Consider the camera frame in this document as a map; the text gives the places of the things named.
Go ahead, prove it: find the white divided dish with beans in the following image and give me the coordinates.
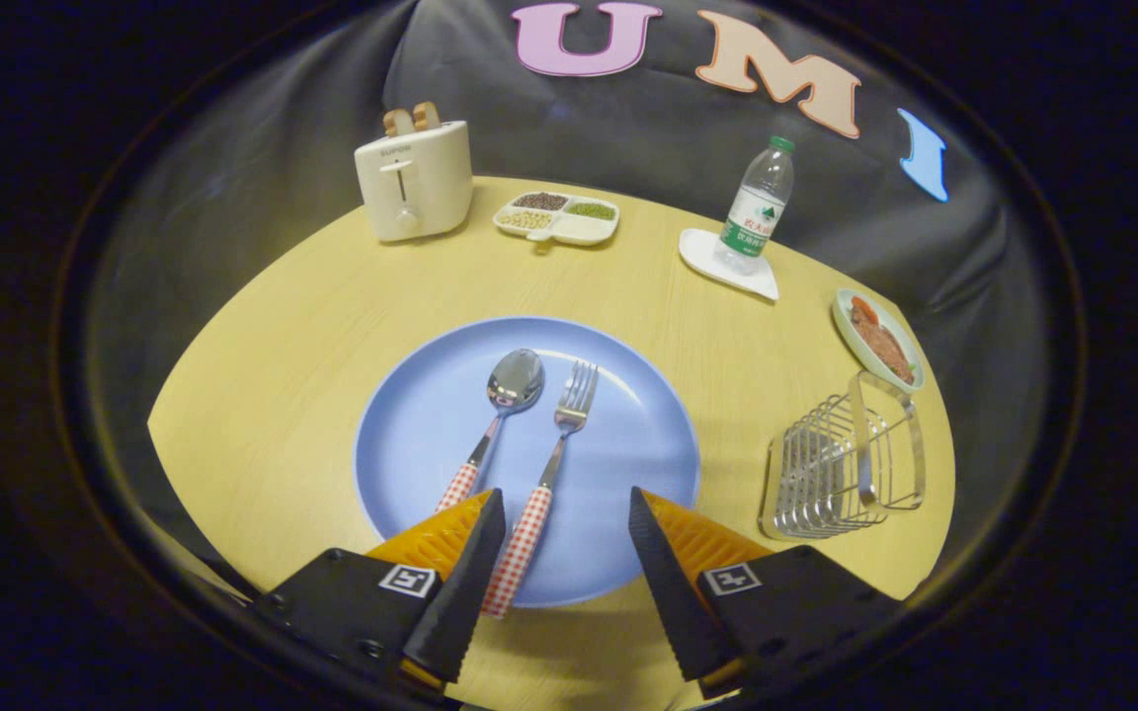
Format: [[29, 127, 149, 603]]
[[493, 191, 621, 248]]

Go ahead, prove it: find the brown cooked meat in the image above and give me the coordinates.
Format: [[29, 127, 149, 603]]
[[850, 296, 916, 386]]

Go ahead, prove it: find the metal wire cutlery basket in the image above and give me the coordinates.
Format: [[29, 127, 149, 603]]
[[759, 370, 927, 541]]

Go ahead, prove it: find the pale green plate with food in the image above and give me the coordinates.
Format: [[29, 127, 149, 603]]
[[832, 288, 926, 394]]

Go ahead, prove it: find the fork with red checked handle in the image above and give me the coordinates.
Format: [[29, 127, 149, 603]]
[[481, 360, 600, 620]]

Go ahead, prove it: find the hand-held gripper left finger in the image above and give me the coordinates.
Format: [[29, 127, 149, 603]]
[[253, 488, 508, 702]]

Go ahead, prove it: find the cream toaster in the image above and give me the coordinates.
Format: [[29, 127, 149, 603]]
[[354, 120, 474, 244]]

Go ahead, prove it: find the spoon with red checked handle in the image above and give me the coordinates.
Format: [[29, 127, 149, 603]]
[[436, 348, 545, 514]]

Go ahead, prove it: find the white square coaster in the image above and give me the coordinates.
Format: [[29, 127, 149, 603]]
[[679, 228, 780, 301]]

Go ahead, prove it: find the black backdrop cloth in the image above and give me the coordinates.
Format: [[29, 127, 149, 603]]
[[85, 0, 1054, 633]]

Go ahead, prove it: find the clear water bottle green cap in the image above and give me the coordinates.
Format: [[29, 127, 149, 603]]
[[713, 135, 796, 276]]

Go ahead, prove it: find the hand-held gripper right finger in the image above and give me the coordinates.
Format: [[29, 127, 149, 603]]
[[628, 486, 911, 702]]

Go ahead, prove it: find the blue round plate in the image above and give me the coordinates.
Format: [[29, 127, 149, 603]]
[[355, 316, 701, 608]]

